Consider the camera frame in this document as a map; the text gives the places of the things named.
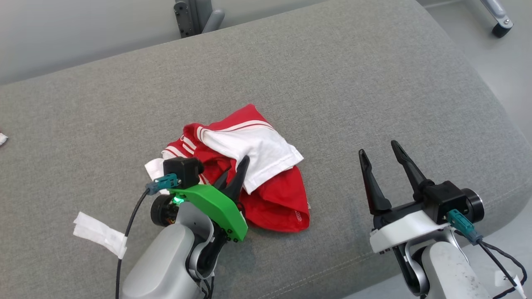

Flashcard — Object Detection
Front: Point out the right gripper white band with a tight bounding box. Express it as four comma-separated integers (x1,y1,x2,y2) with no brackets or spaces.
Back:
359,140,451,254

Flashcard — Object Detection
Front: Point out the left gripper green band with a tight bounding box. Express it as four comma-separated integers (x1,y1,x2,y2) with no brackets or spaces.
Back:
168,156,251,243

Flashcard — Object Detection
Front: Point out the red white basketball jersey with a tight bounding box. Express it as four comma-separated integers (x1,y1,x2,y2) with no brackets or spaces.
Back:
145,104,304,196

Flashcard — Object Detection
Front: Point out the grey fabric sofa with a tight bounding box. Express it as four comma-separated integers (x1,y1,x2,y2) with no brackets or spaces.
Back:
0,0,532,299

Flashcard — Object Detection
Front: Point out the grey leg with black caster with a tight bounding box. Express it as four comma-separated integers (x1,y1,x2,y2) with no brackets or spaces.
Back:
478,0,514,39

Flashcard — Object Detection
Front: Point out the left teal cable connector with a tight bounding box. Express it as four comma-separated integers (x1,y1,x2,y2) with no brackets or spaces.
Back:
145,174,181,196

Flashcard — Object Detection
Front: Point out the teal cable connector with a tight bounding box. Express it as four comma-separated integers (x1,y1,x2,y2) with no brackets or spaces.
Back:
447,210,483,245
145,174,181,196

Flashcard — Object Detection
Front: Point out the right teal cable connector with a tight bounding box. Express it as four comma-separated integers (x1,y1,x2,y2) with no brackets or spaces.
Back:
447,210,483,245

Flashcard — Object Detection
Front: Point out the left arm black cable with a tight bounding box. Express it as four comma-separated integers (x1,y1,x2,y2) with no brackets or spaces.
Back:
115,189,151,299

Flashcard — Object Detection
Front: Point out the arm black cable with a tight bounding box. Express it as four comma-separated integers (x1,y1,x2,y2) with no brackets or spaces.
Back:
115,189,151,299
455,230,528,299

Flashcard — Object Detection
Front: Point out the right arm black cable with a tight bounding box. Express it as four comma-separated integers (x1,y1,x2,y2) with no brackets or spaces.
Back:
455,230,528,299

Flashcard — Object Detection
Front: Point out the white tape cable label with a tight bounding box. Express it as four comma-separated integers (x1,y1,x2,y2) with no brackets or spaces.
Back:
74,212,128,260

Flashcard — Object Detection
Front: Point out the small white cable tag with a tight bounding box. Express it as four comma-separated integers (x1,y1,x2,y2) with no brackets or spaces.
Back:
495,270,524,291

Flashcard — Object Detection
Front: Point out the grey metal post bracket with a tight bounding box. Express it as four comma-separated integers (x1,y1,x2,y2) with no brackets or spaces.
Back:
174,0,225,39

